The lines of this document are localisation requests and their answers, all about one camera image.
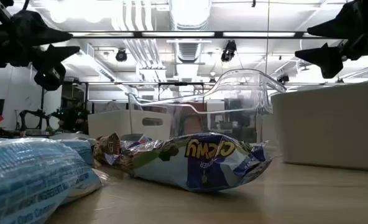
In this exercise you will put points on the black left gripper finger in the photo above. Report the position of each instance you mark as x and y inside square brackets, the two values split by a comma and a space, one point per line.
[38, 32]
[56, 57]

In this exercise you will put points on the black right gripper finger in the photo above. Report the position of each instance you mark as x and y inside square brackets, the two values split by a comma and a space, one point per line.
[342, 28]
[324, 55]

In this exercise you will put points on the blue silver granola bar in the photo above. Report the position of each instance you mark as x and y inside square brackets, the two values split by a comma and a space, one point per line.
[81, 151]
[22, 174]
[137, 138]

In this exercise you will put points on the black background robot arm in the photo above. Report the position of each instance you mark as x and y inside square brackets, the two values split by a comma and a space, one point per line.
[31, 112]

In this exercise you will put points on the brown red granola bar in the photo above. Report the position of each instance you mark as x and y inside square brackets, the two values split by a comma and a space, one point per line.
[107, 147]

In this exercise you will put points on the blue Chewy granola bar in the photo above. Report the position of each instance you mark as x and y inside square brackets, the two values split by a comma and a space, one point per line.
[202, 161]

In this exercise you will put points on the black ceiling spotlight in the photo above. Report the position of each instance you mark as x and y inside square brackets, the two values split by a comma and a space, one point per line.
[283, 78]
[229, 51]
[121, 55]

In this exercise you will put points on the person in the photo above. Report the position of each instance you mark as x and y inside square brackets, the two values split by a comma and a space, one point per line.
[73, 116]

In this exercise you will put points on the thin vertical pole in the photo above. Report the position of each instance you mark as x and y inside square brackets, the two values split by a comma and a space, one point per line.
[268, 18]

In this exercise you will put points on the white plastic bin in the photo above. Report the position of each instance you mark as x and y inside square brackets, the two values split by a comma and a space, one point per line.
[327, 124]

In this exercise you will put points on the black overhead light bar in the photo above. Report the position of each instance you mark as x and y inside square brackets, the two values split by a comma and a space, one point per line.
[137, 34]

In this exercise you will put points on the clear plastic bin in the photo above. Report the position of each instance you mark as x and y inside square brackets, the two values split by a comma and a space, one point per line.
[233, 93]

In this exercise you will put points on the red brown panel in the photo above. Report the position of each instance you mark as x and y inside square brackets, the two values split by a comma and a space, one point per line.
[194, 123]

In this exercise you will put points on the black background workstation frame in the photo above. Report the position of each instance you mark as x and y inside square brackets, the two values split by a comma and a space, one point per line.
[177, 83]

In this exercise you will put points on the silver ventilation duct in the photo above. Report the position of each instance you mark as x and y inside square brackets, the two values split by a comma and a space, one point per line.
[188, 15]

